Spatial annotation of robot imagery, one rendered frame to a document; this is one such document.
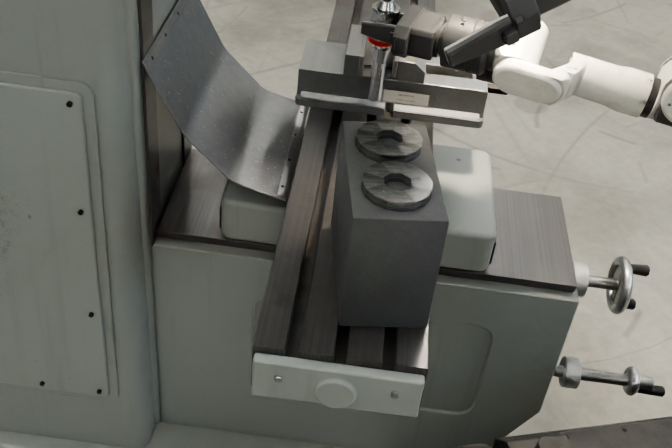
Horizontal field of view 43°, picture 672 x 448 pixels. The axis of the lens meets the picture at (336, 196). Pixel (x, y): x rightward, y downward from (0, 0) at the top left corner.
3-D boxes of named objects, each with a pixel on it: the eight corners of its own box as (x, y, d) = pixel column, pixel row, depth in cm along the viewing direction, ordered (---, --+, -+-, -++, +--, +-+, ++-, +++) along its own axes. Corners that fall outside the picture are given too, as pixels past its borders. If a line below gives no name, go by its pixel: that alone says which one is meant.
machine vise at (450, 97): (480, 88, 169) (490, 38, 163) (482, 129, 158) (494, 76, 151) (304, 66, 170) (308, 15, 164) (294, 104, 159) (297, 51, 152)
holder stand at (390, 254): (408, 225, 133) (427, 115, 121) (427, 329, 116) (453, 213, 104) (330, 222, 132) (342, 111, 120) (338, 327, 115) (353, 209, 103)
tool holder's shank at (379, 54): (375, 46, 144) (368, 103, 150) (393, 45, 145) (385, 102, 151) (370, 37, 146) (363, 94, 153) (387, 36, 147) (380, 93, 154)
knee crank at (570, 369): (658, 384, 172) (668, 363, 168) (664, 407, 167) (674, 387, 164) (549, 369, 173) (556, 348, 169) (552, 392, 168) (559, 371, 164)
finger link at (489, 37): (442, 44, 73) (509, 12, 72) (448, 64, 76) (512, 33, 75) (449, 58, 72) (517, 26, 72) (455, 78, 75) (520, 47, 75)
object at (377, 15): (377, 13, 139) (373, 43, 142) (404, 12, 140) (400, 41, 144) (368, 1, 143) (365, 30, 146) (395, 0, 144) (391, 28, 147)
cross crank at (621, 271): (627, 289, 180) (644, 246, 173) (637, 329, 171) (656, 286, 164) (551, 279, 181) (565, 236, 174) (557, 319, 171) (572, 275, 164)
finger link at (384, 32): (363, 17, 141) (399, 25, 140) (361, 35, 143) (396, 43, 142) (360, 21, 140) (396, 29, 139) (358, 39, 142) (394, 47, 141)
